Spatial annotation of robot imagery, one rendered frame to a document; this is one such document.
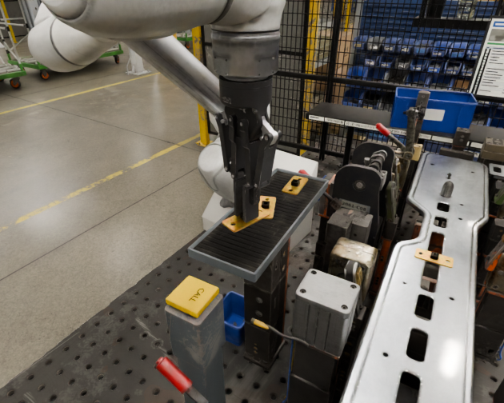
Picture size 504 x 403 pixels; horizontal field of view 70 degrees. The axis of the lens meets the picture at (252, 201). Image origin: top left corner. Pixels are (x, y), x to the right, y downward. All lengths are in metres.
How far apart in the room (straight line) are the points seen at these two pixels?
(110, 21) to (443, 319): 0.75
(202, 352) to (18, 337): 1.77
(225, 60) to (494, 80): 1.48
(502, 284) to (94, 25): 0.97
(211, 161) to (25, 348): 1.48
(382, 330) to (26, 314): 2.01
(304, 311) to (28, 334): 1.83
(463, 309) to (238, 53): 0.67
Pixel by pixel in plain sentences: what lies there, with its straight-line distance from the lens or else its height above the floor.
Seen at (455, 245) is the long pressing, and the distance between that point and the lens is 1.05.
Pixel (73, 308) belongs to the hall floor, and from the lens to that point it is 2.33.
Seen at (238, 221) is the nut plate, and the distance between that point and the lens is 0.62.
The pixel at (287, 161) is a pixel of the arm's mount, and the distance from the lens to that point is 1.36.
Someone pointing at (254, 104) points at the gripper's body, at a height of 1.43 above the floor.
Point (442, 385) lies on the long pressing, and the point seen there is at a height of 1.00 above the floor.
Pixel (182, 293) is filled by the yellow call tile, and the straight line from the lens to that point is 0.58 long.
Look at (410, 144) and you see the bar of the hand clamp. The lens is 1.33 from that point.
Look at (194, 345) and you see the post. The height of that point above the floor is 1.09.
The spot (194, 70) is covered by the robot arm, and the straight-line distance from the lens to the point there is 1.11.
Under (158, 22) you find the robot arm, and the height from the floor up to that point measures 1.54.
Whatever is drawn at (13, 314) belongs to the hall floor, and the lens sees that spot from 2.45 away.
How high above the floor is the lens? 1.57
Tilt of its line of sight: 32 degrees down
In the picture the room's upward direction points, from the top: straight up
